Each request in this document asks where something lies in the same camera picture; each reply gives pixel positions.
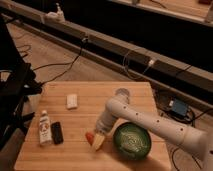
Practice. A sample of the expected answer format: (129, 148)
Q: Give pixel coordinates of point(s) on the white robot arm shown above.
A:
(196, 142)

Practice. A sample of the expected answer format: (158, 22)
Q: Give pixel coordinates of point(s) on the black rectangular block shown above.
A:
(57, 134)

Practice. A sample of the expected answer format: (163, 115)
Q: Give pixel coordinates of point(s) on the blue power box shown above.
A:
(178, 107)

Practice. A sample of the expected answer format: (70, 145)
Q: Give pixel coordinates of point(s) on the green glass bowl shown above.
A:
(131, 141)

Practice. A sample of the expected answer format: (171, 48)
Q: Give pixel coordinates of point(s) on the black tripod stand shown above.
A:
(15, 89)

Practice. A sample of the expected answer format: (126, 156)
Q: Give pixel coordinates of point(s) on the grey metal rail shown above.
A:
(172, 52)

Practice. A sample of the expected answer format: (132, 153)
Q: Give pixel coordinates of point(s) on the white sponge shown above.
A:
(71, 101)

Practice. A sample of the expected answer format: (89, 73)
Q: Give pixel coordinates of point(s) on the white squeeze bottle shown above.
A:
(45, 136)

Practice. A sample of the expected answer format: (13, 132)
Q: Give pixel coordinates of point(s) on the white paper cup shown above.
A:
(122, 91)

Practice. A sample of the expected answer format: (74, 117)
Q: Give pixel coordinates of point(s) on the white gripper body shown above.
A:
(105, 124)

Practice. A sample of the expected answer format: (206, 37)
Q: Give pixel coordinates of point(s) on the pale translucent gripper finger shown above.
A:
(98, 140)

